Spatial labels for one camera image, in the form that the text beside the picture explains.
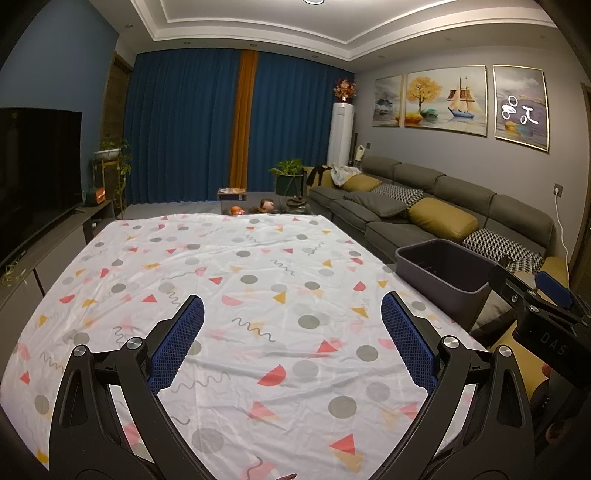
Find grey television cabinet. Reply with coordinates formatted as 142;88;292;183
0;198;116;301

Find grey sofa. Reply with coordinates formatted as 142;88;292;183
302;156;571;287

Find grey plastic bin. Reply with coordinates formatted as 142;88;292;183
394;239;502;333

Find orange curtain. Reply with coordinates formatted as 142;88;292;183
228;50;258;190

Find white cable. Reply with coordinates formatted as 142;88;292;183
556;191;572;273

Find potted plant in dark pot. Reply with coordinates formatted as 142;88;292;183
269;159;305;197

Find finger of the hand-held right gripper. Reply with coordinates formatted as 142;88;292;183
536;271;591;324
488;265;539;308

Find small yellow pillow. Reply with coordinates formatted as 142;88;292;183
342;175;383;193

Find black white patterned pillow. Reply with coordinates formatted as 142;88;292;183
372;183;426;207
462;228;546;273

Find dark coffee table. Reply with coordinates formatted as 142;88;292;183
222;198;326;217

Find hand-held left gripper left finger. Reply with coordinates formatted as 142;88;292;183
48;295;205;480

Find orange artificial flowers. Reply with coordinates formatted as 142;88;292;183
333;78;358;103

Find white standing air conditioner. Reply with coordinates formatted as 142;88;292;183
327;102;355;167

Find large yellow pillow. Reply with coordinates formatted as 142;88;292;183
407;198;478;240

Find yellow cushion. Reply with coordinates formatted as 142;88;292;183
487;323;550;393

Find person's right hand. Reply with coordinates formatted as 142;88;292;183
538;361;571;441

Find white cloth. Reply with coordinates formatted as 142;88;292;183
330;164;361;185

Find grey pillow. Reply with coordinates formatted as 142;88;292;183
344;191;409;219

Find blue curtain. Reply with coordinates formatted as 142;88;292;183
122;50;243;204
249;52;356;192

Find black flat television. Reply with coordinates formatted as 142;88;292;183
0;107;84;268

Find trailing plant on stand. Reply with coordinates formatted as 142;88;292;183
90;137;132;217

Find white patterned tablecloth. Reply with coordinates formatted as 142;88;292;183
0;213;490;480

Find small grey framed painting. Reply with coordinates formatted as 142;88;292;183
372;74;404;127

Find tree and ship painting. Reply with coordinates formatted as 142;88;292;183
404;65;488;138

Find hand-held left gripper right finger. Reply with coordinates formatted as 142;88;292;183
381;291;536;480

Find brown wooden panel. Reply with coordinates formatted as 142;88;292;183
102;52;136;139

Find grey cushion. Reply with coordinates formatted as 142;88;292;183
470;291;515;333

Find framed painting with glare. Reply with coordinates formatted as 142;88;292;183
493;65;550;153

